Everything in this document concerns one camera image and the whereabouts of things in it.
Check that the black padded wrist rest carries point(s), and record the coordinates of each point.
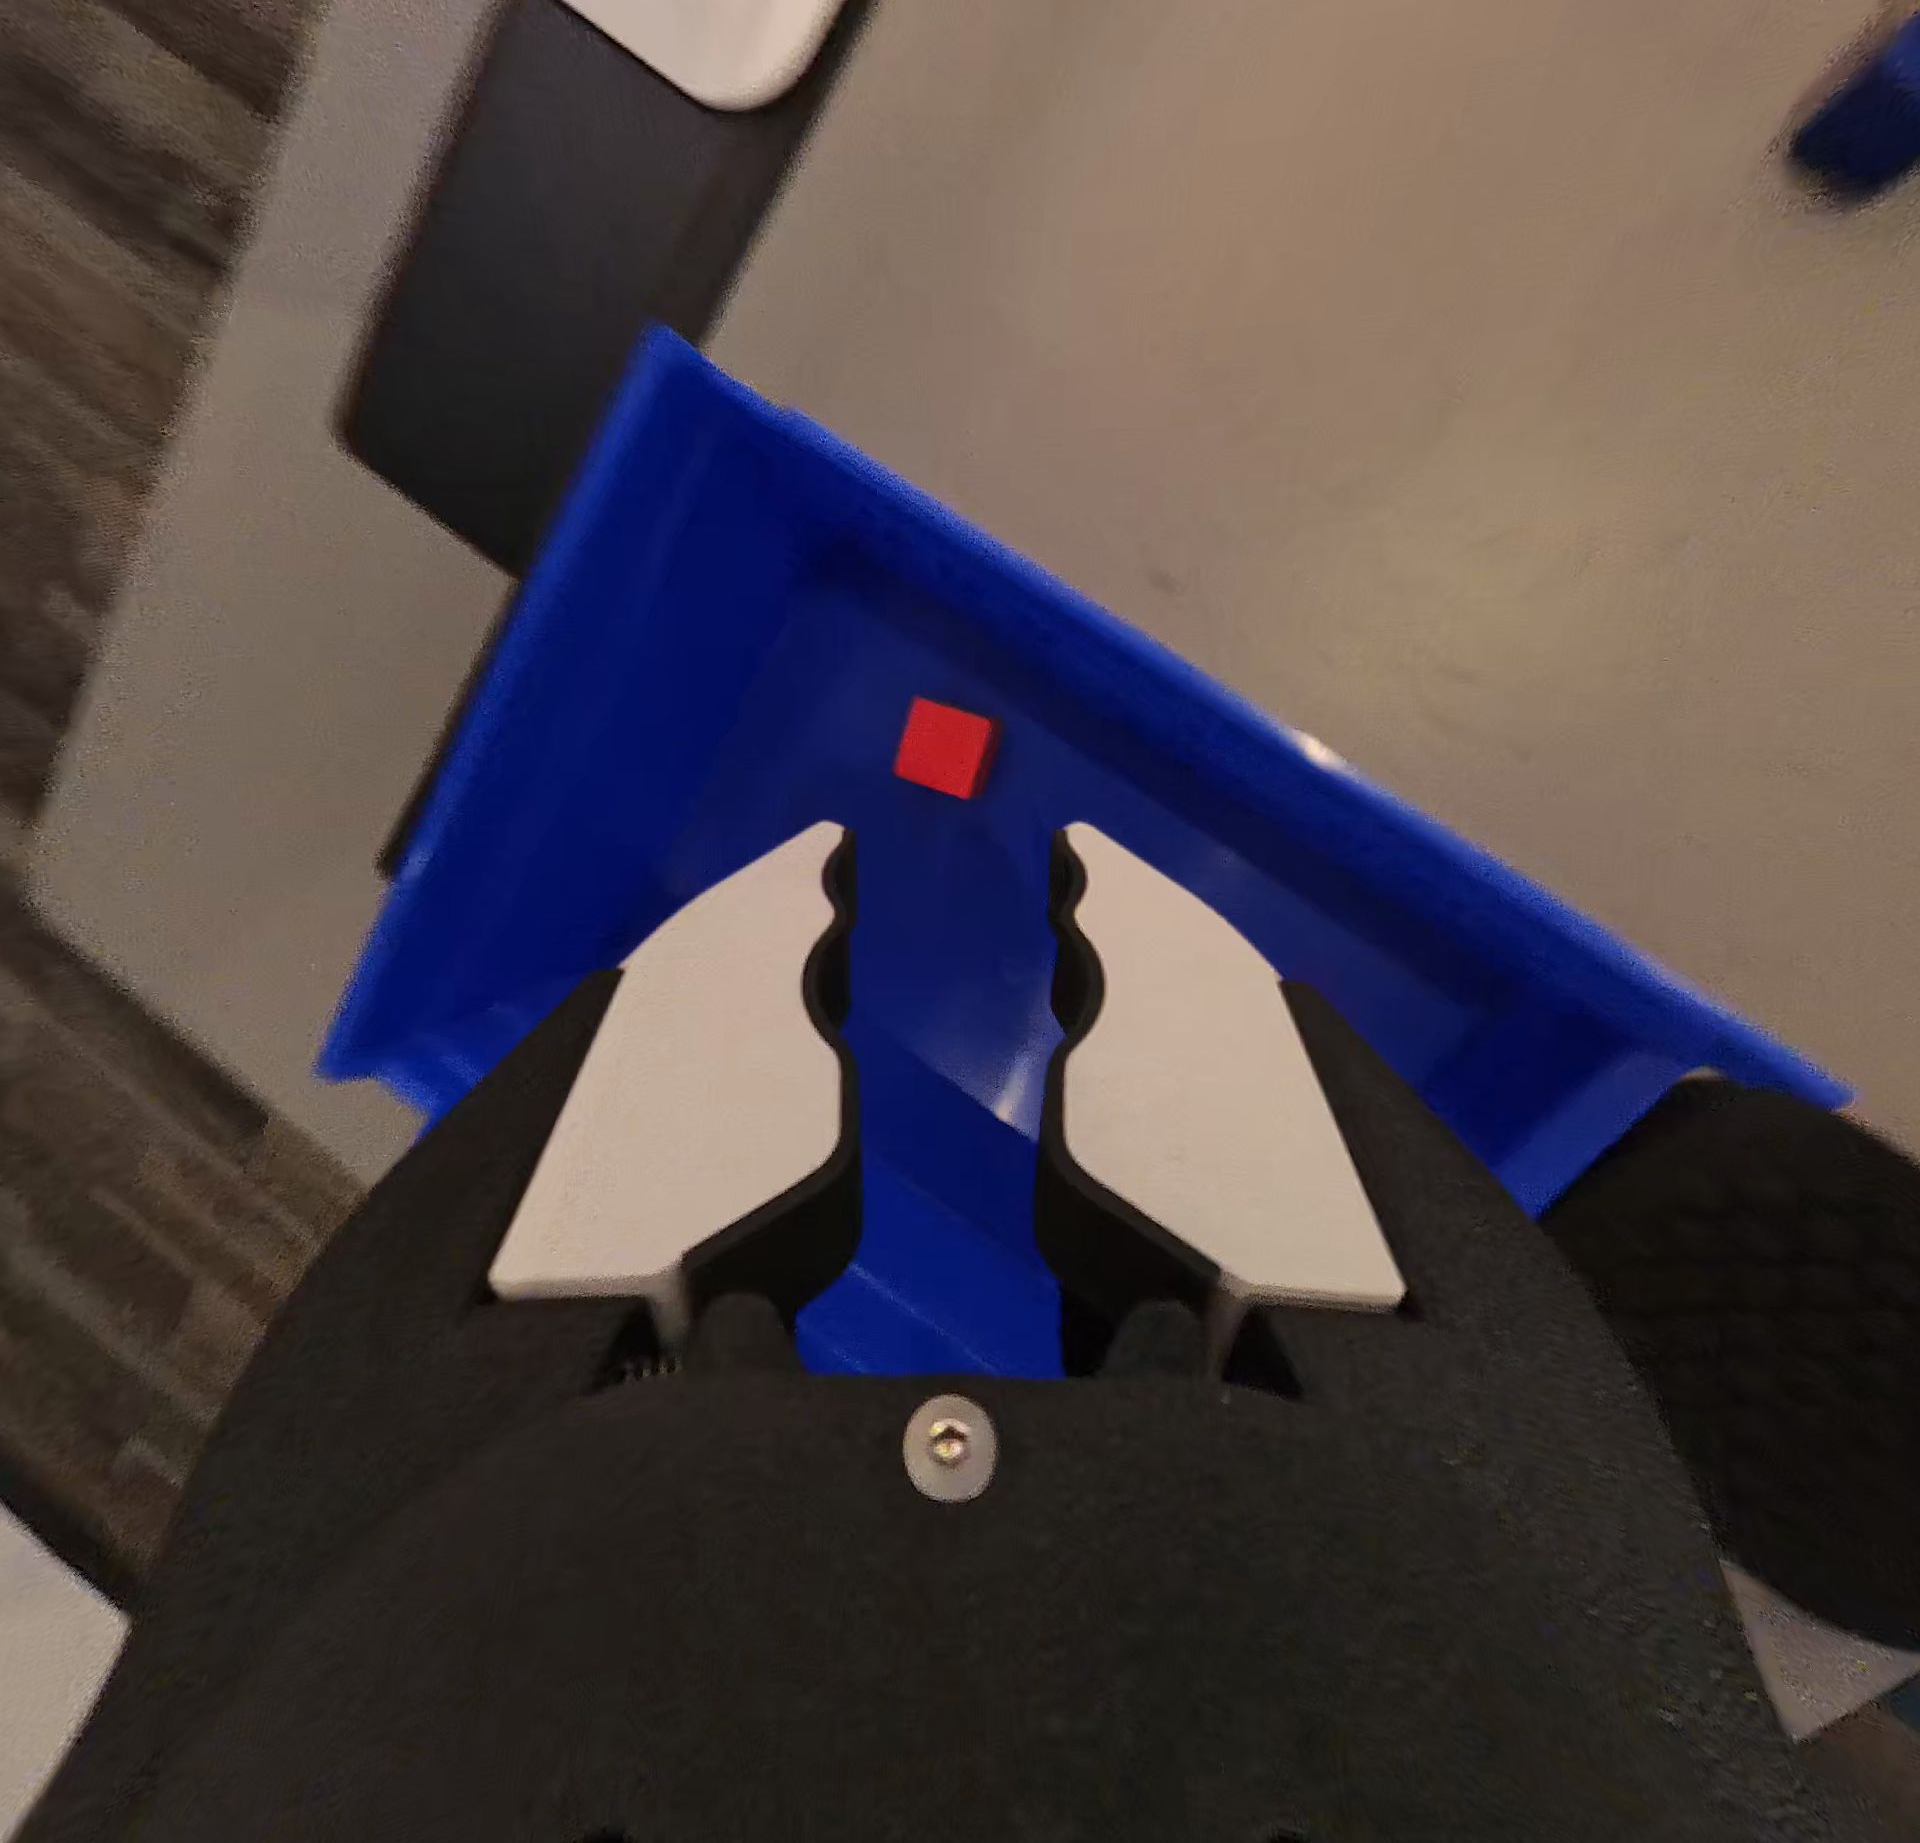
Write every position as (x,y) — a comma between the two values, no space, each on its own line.
(1770,1334)

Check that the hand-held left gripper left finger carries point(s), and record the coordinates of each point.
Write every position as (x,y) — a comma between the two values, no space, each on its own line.
(676,1122)

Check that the blue plastic bin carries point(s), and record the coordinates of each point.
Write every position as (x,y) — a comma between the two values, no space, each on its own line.
(676,643)
(1866,110)

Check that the white side table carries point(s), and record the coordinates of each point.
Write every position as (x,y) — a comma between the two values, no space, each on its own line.
(45,1677)

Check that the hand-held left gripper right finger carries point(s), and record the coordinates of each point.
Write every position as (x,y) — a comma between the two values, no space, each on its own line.
(1215,1122)

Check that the red wooden cube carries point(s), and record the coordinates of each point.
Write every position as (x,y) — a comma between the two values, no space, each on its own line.
(945,748)

